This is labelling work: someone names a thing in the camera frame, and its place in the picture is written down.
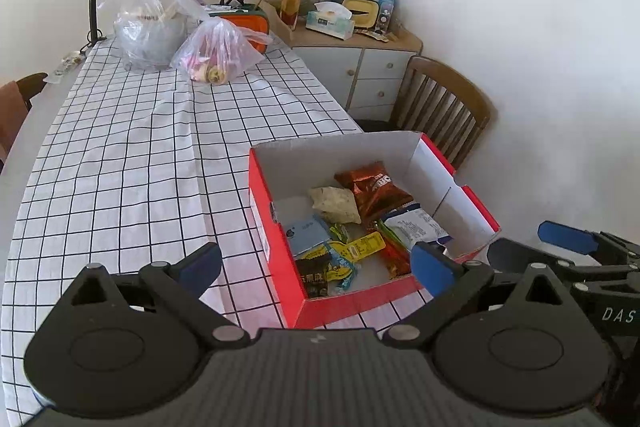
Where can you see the brown red snack packet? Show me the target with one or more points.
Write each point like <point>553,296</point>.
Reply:
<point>375,192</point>

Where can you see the small items at lamp base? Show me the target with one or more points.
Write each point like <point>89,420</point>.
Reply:
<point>69,63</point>

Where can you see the red cardboard box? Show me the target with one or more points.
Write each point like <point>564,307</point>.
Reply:
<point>282,172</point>

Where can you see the small blue candy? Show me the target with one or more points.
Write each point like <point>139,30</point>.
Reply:
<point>339,232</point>

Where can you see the yellow box on cabinet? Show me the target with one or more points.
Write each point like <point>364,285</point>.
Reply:
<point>364,12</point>

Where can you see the large clear plastic bag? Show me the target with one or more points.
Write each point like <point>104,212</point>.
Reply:
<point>150,32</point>

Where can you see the green white snack packet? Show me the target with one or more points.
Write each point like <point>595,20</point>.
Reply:
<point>341,270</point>

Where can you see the white drawer cabinet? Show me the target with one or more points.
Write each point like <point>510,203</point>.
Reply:
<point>362,74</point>

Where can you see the left wooden chair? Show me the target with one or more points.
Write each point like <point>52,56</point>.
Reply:
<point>29,86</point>

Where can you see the beige snack packet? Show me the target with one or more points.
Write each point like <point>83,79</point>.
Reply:
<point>335,204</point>

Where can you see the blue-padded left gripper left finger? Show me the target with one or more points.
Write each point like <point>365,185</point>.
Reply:
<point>176,289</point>

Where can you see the tissue box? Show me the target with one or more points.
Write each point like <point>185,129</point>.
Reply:
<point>331,19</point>

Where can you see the wooden chair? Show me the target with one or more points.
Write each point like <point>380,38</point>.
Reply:
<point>29,86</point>
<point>436,100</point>

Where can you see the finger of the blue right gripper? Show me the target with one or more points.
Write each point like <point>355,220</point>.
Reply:
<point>580,241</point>

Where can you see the right wooden chair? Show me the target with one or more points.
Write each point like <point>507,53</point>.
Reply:
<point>436,100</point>

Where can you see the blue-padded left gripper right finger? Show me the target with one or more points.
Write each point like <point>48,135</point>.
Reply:
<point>456,290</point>

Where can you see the white blue snack packet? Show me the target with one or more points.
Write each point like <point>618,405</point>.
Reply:
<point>411,224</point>

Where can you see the pink cloth on chair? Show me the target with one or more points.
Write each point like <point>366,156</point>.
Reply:
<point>13,112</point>

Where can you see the dark blue snack packet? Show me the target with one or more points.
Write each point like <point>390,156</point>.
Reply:
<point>313,273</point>

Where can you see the yellow snack packet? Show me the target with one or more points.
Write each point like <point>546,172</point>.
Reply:
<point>354,251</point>

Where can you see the light blue snack packet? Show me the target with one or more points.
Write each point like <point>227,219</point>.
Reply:
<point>304,235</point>

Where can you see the white black-checked tablecloth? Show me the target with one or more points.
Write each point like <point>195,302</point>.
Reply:
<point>125,167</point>

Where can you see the pink-filled clear plastic bag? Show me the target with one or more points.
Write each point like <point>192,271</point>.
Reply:
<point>218,51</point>

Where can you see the yellow oil bottle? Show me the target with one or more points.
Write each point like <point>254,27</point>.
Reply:
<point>288,13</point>

